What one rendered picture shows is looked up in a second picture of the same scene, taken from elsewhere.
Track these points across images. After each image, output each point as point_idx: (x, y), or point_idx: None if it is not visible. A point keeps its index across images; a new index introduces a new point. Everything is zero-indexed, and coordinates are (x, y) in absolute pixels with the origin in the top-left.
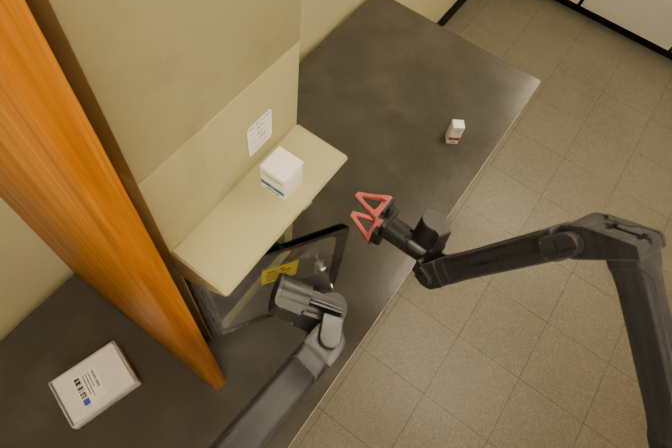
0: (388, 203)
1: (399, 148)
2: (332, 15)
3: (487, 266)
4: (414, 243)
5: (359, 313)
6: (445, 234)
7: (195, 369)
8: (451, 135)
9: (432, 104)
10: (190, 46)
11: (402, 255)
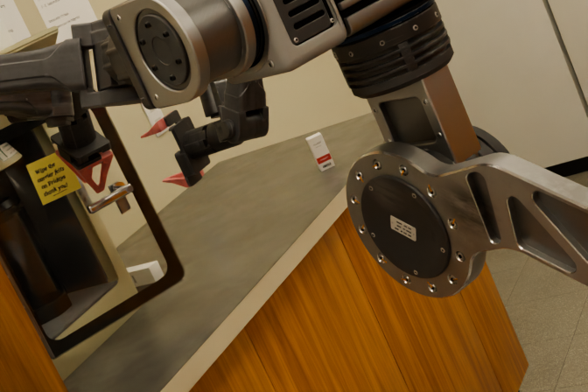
0: (170, 113)
1: (265, 201)
2: (164, 188)
3: None
4: (213, 124)
5: (237, 287)
6: (222, 80)
7: (11, 360)
8: (316, 154)
9: (299, 166)
10: None
11: (284, 238)
